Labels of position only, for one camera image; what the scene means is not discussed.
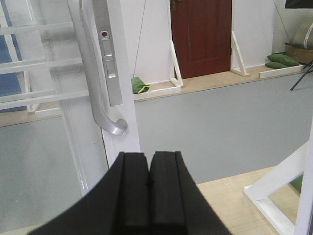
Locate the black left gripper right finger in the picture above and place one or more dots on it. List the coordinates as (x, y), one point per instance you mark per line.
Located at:
(177, 205)

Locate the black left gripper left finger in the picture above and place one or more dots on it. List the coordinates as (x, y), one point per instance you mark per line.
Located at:
(117, 205)

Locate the grey metal door handle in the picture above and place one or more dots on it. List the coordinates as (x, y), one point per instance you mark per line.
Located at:
(83, 19)

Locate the white framed sliding glass door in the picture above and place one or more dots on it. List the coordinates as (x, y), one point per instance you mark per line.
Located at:
(40, 62)

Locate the white brace left of door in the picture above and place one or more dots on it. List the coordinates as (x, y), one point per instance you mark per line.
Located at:
(178, 80)

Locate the white brace of door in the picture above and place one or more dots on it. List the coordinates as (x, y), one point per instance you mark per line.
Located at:
(178, 80)
(236, 54)

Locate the white brace right of door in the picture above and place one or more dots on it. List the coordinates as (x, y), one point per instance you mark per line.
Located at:
(236, 54)

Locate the dark red wooden door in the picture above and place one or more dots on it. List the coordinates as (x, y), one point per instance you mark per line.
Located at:
(201, 32)

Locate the grey door lock plate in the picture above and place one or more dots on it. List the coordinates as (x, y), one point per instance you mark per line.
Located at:
(104, 33)

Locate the light wooden base platform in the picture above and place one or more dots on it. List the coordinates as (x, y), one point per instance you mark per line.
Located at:
(226, 196)

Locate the white support brace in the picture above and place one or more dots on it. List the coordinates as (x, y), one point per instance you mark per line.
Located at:
(259, 192)

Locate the far wooden platform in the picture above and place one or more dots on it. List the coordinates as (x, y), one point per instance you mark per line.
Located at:
(201, 83)

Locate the far green sandbag left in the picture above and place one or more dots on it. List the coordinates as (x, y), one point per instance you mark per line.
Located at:
(139, 86)

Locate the green sandbag beside box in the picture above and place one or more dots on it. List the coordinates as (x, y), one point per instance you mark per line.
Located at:
(297, 183)

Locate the far green sandbags right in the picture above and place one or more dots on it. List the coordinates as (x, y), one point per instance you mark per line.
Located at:
(279, 61)

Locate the black tripod leg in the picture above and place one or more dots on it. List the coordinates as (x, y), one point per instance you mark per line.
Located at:
(308, 69)

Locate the brown box with sack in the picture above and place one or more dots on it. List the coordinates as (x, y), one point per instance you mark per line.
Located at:
(301, 46)

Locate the white door frame post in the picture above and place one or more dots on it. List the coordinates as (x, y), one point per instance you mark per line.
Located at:
(304, 224)

